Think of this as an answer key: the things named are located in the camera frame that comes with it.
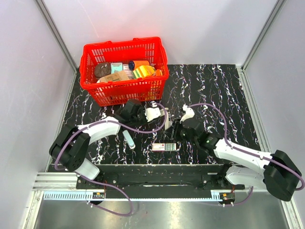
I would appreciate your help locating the orange bottle blue cap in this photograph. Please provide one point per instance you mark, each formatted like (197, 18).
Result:
(135, 64)

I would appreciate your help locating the red white staple box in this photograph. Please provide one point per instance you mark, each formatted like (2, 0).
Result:
(164, 147)

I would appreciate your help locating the teal white small box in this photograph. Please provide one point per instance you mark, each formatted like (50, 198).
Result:
(116, 67)

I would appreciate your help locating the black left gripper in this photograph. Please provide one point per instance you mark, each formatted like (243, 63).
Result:
(142, 110)

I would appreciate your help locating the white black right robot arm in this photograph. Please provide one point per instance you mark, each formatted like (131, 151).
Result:
(274, 172)

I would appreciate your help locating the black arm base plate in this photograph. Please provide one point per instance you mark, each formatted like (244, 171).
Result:
(207, 177)

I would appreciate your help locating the light blue stapler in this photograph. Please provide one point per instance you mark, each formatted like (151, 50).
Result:
(128, 139)

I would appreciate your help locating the red plastic shopping basket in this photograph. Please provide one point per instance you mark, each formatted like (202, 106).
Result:
(150, 88)

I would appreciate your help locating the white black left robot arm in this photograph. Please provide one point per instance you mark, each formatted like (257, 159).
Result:
(71, 145)

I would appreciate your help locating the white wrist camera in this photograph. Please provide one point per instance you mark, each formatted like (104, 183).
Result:
(153, 112)
(188, 113)

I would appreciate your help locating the grey metal stapler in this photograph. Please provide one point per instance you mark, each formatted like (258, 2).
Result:
(168, 122)

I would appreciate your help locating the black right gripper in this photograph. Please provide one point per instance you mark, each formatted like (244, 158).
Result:
(176, 127)

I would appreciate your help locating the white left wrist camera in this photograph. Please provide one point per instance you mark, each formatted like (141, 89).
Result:
(153, 112)

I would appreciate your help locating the brown round cookie pack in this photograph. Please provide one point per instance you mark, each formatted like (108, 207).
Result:
(102, 69)

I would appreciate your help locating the brown cardboard box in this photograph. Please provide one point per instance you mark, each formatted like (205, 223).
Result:
(115, 77)

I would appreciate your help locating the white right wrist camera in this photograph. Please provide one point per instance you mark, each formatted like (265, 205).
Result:
(188, 113)

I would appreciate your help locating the orange snack packet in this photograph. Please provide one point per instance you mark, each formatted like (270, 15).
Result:
(158, 72)

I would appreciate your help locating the yellow green striped box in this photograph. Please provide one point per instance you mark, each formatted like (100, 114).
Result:
(143, 71)

